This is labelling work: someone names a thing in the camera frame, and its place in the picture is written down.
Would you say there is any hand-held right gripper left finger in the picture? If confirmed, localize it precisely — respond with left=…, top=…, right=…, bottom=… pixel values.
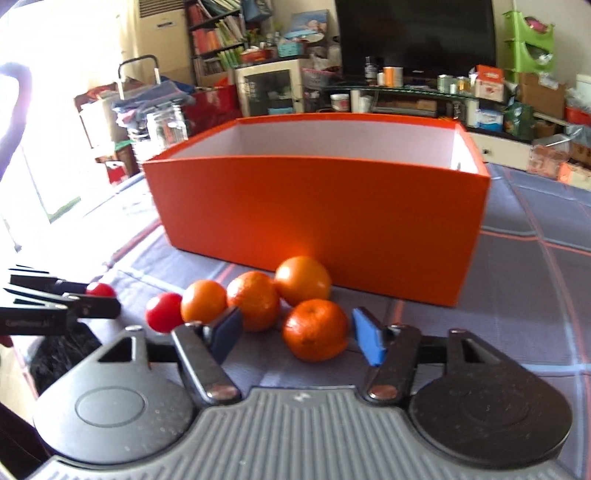
left=97, top=305, right=244, bottom=403

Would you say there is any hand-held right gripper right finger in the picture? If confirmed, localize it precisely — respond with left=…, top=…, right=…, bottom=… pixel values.
left=352, top=307, right=506, bottom=402

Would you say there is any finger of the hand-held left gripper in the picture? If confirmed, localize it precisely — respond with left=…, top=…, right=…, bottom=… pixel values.
left=9, top=265, right=89, bottom=296
left=2, top=287, right=122, bottom=319

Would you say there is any tangerine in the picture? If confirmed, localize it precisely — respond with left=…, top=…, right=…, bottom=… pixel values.
left=226, top=271, right=281, bottom=333
left=274, top=256, right=333, bottom=306
left=283, top=299, right=350, bottom=363
left=180, top=280, right=228, bottom=324

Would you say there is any orange cardboard box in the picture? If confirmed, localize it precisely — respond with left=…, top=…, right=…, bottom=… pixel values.
left=142, top=113, right=491, bottom=308

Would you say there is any dark cloth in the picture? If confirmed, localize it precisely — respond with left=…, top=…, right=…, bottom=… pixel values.
left=28, top=323, right=103, bottom=394

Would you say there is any blue plaid tablecloth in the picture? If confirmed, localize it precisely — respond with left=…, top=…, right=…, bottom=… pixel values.
left=0, top=161, right=591, bottom=462

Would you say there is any glass jar mug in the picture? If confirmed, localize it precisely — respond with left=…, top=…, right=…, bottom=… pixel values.
left=148, top=104, right=188, bottom=151

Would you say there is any blue folded clothes bundle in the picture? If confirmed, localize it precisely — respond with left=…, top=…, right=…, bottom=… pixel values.
left=113, top=82, right=195, bottom=126

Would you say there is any red box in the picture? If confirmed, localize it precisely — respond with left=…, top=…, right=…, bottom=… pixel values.
left=191, top=84, right=243, bottom=138

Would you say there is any white television stand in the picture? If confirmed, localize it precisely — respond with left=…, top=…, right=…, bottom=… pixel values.
left=466, top=128, right=537, bottom=172

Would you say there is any white glass-door cabinet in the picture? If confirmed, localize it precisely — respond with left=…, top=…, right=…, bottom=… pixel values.
left=235, top=58, right=310, bottom=117

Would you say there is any pink basket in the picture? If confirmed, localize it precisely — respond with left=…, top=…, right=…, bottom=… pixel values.
left=302, top=68, right=341, bottom=89

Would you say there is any white standing air conditioner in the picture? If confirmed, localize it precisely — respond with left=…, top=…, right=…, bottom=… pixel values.
left=137, top=0, right=190, bottom=80

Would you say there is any red basket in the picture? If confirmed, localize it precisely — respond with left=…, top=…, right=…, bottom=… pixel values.
left=239, top=48, right=273, bottom=65

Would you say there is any red and white carton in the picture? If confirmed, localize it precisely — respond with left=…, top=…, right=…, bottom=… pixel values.
left=475, top=65, right=505, bottom=103

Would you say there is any bookshelf with books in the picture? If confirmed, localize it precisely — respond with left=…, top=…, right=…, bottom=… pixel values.
left=185, top=0, right=251, bottom=87

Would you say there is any brown cardboard box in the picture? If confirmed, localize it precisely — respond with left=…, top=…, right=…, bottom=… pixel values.
left=519, top=72, right=568, bottom=120

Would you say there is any black television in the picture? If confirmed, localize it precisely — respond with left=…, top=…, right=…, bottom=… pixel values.
left=335, top=0, right=498, bottom=80

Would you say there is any green plastic shelf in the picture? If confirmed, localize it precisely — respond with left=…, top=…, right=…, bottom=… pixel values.
left=502, top=9, right=557, bottom=73

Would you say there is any wire shopping trolley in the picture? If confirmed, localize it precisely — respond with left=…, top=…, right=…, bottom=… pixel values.
left=115, top=54, right=195, bottom=153

